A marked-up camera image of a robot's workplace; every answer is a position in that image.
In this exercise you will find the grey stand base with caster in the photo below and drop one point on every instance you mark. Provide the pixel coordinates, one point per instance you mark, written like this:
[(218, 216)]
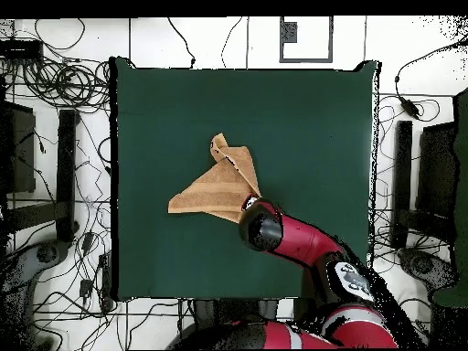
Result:
[(420, 263), (47, 253)]

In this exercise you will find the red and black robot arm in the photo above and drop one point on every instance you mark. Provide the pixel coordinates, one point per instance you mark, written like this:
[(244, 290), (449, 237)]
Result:
[(303, 239)]

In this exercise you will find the tan terry towel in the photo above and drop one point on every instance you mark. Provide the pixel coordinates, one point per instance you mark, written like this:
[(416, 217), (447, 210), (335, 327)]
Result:
[(219, 190)]

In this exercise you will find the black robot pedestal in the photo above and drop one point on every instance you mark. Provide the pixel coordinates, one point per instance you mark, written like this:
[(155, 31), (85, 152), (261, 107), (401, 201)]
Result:
[(226, 309)]

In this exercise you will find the black power adapter brick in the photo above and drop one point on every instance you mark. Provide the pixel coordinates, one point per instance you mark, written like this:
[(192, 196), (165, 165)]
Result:
[(408, 106)]

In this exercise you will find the black equipment box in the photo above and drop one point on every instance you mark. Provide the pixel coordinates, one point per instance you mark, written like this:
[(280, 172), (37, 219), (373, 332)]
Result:
[(20, 153), (437, 172)]

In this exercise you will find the small black power adapter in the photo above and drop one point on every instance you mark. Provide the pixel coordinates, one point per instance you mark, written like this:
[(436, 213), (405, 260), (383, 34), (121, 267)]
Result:
[(86, 288), (87, 242)]

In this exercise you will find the grey square floor frame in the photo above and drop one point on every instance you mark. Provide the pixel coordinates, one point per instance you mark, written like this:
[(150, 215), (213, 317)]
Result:
[(306, 59)]

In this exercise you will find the dark green table cloth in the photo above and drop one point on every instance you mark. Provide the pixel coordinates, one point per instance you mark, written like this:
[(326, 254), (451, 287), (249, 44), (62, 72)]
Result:
[(310, 128)]

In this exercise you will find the dark grey square plate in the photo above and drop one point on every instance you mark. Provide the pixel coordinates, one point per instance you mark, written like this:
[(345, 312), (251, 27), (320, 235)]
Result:
[(290, 33)]

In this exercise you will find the long black power strip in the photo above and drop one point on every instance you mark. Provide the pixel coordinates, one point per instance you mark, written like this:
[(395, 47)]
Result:
[(106, 278)]

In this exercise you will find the black stand foot bar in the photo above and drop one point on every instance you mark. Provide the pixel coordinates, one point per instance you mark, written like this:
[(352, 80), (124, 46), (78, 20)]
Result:
[(66, 175), (401, 182)]

